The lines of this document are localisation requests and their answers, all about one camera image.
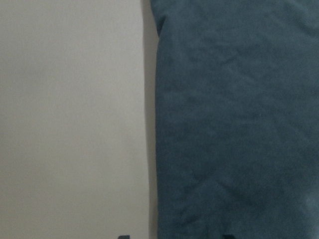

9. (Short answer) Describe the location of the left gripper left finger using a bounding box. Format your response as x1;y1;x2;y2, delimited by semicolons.
118;235;130;239

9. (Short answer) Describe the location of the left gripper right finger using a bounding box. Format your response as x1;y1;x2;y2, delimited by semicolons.
221;234;235;239

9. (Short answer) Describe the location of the black printed t-shirt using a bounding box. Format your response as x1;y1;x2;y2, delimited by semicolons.
151;0;319;239

